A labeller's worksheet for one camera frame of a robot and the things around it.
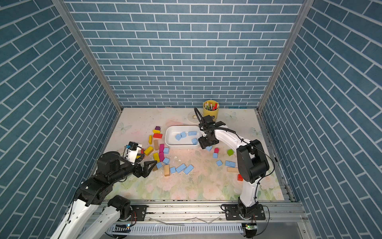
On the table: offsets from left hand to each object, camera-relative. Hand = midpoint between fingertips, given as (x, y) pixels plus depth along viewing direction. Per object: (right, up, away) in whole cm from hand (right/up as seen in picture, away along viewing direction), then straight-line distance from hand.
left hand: (153, 159), depth 70 cm
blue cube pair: (+19, +5, +29) cm, 35 cm away
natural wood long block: (-7, +2, +30) cm, 31 cm away
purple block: (-8, +13, +38) cm, 41 cm away
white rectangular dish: (+3, +4, +31) cm, 32 cm away
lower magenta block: (-2, -4, +23) cm, 24 cm away
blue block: (+17, +10, +35) cm, 40 cm away
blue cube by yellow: (+2, -6, +19) cm, 20 cm away
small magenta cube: (+33, -1, +25) cm, 42 cm away
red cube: (+46, -14, +15) cm, 50 cm away
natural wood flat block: (+42, -11, +20) cm, 47 cm away
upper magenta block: (-3, +1, +29) cm, 29 cm away
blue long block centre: (+11, -10, +18) cm, 23 cm away
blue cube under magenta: (+32, -4, +24) cm, 40 cm away
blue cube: (+11, +9, +34) cm, 37 cm away
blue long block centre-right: (+16, -11, +18) cm, 26 cm away
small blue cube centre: (+6, -11, +17) cm, 21 cm away
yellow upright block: (-12, +6, +31) cm, 34 cm away
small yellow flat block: (-9, +11, +35) cm, 38 cm away
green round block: (+42, -2, +25) cm, 49 cm away
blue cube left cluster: (+7, +7, +31) cm, 33 cm away
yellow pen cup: (+31, +28, +38) cm, 57 cm away
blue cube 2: (+34, -8, +21) cm, 41 cm away
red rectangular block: (-8, +8, +35) cm, 36 cm away
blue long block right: (+42, -8, +21) cm, 47 cm away
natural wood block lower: (+3, -11, +16) cm, 19 cm away
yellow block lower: (-5, -5, +23) cm, 24 cm away
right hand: (+27, +4, +23) cm, 36 cm away
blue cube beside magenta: (+1, 0, +23) cm, 24 cm away
